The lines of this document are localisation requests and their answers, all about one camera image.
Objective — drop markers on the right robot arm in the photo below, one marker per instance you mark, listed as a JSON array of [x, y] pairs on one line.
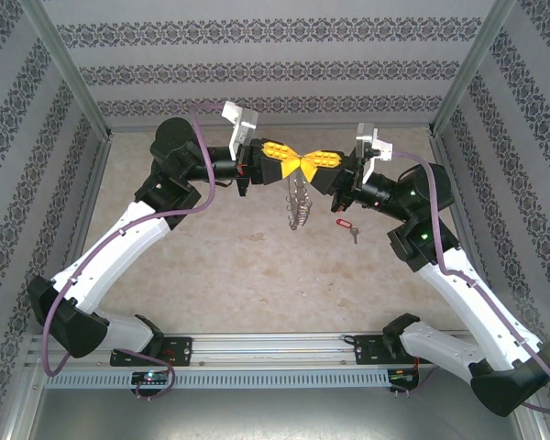
[[467, 298]]

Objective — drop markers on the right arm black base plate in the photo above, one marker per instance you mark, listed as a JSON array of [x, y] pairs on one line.
[[369, 350]]

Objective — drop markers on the large keyring with small rings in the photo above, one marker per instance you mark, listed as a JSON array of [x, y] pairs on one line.
[[299, 206]]

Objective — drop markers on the aluminium frame post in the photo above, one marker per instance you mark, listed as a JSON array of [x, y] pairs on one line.
[[469, 69], [68, 69]]

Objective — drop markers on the silver key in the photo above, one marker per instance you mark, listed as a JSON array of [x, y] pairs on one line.
[[354, 235]]

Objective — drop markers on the red key tag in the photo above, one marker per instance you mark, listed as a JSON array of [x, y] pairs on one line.
[[343, 223]]

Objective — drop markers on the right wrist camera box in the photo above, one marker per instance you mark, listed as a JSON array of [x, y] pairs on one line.
[[369, 139]]

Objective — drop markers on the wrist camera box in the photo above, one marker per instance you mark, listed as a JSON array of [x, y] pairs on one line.
[[369, 139], [243, 126]]

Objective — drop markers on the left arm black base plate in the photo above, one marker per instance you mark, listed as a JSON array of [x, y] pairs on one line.
[[181, 350]]

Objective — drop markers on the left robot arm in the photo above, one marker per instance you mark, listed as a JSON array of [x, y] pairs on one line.
[[114, 256]]

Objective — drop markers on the aluminium frame leg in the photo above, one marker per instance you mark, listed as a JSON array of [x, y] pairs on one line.
[[25, 399], [538, 426]]

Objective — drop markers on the aluminium mounting rail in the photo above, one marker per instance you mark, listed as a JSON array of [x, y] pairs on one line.
[[266, 348]]

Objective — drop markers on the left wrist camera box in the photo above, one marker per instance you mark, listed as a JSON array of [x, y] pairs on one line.
[[243, 126]]

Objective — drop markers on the grey metal sheet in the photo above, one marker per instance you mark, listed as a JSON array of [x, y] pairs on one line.
[[275, 412]]

